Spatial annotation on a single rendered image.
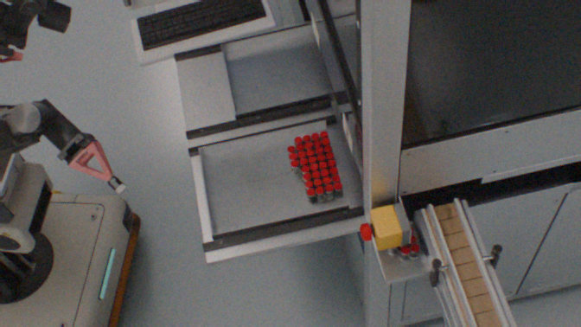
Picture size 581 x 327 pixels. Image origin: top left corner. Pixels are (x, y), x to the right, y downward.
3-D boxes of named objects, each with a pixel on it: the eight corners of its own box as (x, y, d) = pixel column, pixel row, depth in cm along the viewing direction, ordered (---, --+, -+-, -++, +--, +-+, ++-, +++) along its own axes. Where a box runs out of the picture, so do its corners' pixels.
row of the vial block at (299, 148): (303, 144, 177) (301, 135, 173) (317, 203, 167) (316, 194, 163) (295, 146, 177) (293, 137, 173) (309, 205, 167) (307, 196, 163)
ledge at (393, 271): (425, 223, 164) (426, 220, 162) (443, 272, 157) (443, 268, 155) (370, 236, 163) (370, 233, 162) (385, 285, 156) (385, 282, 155)
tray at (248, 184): (326, 127, 179) (325, 119, 176) (349, 211, 165) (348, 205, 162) (201, 155, 178) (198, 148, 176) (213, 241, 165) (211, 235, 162)
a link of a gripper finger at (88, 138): (125, 165, 140) (92, 134, 140) (118, 167, 133) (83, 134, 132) (102, 189, 140) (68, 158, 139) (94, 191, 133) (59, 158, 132)
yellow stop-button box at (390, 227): (399, 216, 155) (400, 201, 148) (409, 244, 151) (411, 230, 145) (367, 224, 154) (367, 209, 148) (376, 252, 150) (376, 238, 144)
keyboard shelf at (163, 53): (256, -28, 228) (255, -34, 226) (278, 29, 213) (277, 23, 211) (127, 8, 225) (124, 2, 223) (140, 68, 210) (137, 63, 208)
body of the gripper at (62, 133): (98, 139, 141) (72, 114, 141) (86, 138, 131) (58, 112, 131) (76, 162, 141) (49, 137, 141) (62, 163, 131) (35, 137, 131)
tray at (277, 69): (335, 27, 198) (335, 18, 195) (358, 94, 184) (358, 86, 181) (222, 52, 197) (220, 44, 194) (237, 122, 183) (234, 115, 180)
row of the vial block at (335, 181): (328, 139, 177) (327, 130, 173) (344, 197, 167) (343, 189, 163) (320, 141, 177) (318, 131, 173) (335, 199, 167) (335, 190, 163)
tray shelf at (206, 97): (331, 19, 202) (331, 15, 201) (399, 221, 165) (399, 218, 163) (175, 54, 201) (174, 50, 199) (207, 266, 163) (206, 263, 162)
